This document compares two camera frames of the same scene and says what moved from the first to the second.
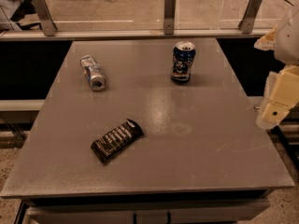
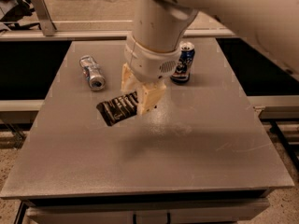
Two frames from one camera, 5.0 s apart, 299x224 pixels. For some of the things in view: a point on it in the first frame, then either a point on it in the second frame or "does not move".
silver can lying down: [93, 72] does not move
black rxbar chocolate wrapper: [117, 140] -> [119, 108]
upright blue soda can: [183, 62] does not move
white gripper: [290, 42] -> [149, 64]
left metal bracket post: [44, 14] does not move
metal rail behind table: [129, 35] does not move
